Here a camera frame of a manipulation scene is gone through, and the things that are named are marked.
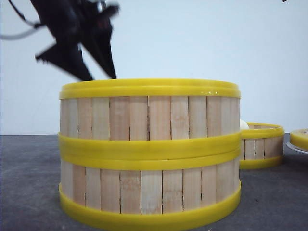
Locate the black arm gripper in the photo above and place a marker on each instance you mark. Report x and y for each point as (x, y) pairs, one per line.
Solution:
(85, 21)

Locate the bamboo steamer basket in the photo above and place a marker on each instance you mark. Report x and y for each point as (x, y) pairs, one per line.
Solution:
(105, 122)
(170, 200)

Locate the bamboo steamer basket single bun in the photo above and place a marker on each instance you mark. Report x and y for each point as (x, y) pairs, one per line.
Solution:
(261, 146)

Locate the yellow woven bamboo steamer lid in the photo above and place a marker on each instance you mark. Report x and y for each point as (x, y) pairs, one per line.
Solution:
(300, 138)

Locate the white steamed bun single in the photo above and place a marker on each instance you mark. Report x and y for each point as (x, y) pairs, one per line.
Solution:
(243, 125)

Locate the white plate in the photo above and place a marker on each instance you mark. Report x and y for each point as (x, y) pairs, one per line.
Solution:
(296, 148)

